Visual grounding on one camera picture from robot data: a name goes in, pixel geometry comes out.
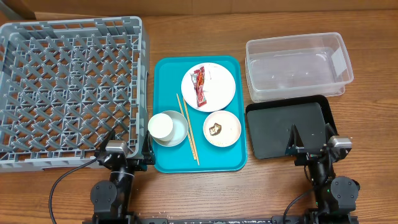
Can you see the large white plate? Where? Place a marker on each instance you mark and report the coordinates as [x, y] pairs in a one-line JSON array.
[[219, 87]]

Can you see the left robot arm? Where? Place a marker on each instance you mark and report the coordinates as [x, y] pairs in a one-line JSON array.
[[111, 197]]

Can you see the grey dish rack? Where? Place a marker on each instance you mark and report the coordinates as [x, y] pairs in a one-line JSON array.
[[66, 84]]

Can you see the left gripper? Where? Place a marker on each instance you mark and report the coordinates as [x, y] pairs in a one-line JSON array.
[[148, 155]]

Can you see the black tray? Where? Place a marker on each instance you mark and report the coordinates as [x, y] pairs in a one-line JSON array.
[[270, 123]]

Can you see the wooden chopstick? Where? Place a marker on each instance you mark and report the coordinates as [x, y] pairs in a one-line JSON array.
[[191, 133], [188, 135]]

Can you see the brown food scrap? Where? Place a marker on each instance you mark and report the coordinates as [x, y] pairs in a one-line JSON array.
[[215, 129]]

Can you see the white cup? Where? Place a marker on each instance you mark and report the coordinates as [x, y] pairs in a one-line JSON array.
[[161, 127]]

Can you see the right wooden chopstick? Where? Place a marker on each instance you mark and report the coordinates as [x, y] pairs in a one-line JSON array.
[[191, 133]]

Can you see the small white bowl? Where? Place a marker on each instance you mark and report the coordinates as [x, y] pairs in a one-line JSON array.
[[230, 132]]

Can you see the red snack wrapper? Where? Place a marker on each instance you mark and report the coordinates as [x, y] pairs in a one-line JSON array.
[[199, 81]]

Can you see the clear plastic bin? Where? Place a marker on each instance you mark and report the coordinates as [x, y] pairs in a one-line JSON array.
[[296, 66]]

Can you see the left wooden chopstick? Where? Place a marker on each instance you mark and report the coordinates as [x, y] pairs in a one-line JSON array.
[[188, 135]]

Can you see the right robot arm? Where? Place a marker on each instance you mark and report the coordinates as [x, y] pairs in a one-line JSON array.
[[335, 196]]

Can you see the teal plastic tray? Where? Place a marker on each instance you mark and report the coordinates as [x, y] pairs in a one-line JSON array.
[[168, 76]]

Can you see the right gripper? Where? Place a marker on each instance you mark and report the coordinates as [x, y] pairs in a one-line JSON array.
[[311, 156]]

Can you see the grey bowl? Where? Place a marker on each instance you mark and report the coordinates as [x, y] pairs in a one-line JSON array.
[[180, 130]]

